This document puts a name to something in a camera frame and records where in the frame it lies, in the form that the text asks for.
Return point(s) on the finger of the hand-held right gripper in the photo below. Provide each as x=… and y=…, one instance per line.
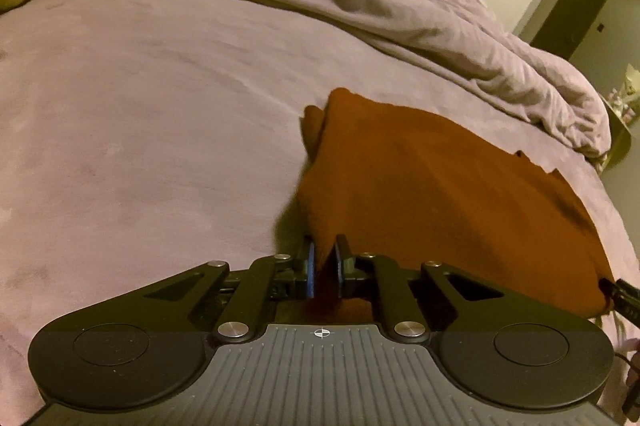
x=625, y=296

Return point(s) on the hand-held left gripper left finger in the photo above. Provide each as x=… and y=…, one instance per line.
x=310, y=276

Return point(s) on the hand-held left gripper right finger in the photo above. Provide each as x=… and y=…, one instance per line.
x=340, y=267

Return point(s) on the brown knit button cardigan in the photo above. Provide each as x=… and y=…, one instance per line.
x=425, y=186

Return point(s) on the pale slanted-leg side table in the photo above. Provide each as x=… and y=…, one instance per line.
x=616, y=138

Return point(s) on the wrapped flower bouquet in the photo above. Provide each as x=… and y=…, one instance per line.
x=629, y=93

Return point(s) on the crumpled lilac duvet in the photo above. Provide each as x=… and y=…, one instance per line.
x=400, y=15

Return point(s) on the dark brown door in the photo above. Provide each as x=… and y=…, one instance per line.
x=585, y=5

